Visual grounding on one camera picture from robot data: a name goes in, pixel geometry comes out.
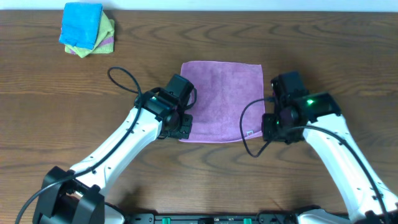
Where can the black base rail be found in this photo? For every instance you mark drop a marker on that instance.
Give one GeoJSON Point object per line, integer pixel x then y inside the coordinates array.
{"type": "Point", "coordinates": [262, 218]}

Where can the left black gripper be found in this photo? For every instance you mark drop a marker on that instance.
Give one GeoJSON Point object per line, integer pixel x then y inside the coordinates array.
{"type": "Point", "coordinates": [182, 126]}

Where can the blue folded cloth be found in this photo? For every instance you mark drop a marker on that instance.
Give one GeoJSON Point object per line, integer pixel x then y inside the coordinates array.
{"type": "Point", "coordinates": [80, 24]}

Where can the purple folded cloth in stack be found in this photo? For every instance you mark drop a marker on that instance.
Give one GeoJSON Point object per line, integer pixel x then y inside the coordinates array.
{"type": "Point", "coordinates": [106, 46]}

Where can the green folded cloth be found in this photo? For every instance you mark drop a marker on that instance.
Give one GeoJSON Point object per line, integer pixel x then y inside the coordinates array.
{"type": "Point", "coordinates": [106, 29]}

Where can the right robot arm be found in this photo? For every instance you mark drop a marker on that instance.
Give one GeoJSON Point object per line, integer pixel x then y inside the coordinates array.
{"type": "Point", "coordinates": [317, 119]}

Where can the purple microfiber cloth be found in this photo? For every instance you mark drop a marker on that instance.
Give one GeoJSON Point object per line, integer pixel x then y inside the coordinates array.
{"type": "Point", "coordinates": [223, 91]}

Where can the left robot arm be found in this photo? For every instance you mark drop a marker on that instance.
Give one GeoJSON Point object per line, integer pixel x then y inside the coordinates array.
{"type": "Point", "coordinates": [78, 195]}

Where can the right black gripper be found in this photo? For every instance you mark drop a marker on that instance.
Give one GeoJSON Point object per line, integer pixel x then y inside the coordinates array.
{"type": "Point", "coordinates": [270, 127]}

